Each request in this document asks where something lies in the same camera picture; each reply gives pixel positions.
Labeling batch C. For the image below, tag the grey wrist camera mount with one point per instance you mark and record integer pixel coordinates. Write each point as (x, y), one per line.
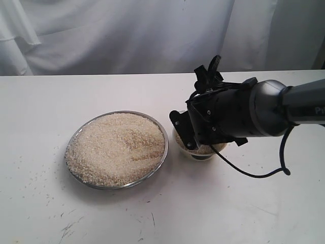
(182, 124)

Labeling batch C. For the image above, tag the round steel rice tray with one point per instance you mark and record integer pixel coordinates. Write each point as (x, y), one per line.
(116, 150)

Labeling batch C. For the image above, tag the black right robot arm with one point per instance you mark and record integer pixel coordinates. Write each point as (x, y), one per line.
(274, 107)

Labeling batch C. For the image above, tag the white backdrop curtain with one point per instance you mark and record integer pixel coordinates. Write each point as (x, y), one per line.
(140, 37)

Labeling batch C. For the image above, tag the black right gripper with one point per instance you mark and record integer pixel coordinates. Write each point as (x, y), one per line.
(221, 116)

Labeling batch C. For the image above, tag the cream ceramic rice bowl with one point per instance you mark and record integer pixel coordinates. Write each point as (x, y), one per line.
(203, 153)

